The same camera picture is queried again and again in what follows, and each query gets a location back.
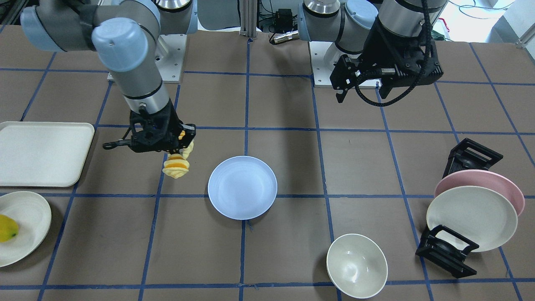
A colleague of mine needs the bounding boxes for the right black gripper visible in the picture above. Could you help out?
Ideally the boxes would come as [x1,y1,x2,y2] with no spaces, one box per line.
[128,101,196,154]

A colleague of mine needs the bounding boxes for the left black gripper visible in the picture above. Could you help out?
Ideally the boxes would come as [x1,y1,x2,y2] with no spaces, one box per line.
[329,18,443,104]

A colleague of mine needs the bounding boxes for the blue plate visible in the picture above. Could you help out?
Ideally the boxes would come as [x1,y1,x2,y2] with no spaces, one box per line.
[207,156,278,220]

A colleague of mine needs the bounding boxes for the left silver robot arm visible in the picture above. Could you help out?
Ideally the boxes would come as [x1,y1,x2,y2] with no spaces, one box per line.
[297,0,446,107]

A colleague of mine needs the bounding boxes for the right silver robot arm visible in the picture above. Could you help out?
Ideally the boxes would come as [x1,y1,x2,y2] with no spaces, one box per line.
[20,0,198,154]

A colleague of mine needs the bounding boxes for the pink plate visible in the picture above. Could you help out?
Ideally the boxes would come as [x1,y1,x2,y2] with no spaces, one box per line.
[434,169,525,217]

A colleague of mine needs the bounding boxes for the cream plate with lemon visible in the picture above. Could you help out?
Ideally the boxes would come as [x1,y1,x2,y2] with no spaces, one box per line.
[0,191,51,267]

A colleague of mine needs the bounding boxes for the cream plate in rack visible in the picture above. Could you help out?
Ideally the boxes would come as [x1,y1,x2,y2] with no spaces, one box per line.
[426,186,518,252]

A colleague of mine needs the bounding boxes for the black plate rack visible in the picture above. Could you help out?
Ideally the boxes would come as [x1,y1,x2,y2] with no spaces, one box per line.
[416,138,503,279]

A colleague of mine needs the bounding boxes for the white rectangular tray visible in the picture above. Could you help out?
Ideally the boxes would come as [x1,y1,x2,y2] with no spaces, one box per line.
[0,121,95,187]

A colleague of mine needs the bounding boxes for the cream bowl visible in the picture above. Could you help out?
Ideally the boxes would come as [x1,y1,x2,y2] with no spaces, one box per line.
[326,234,389,299]

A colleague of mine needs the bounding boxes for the yellow lemon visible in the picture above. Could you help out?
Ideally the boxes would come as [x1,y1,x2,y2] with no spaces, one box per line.
[0,214,19,242]

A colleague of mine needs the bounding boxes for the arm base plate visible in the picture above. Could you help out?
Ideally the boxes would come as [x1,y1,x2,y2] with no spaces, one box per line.
[308,40,381,88]
[107,34,187,83]

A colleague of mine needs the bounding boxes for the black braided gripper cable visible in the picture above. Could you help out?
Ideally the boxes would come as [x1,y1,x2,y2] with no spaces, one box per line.
[354,0,435,107]

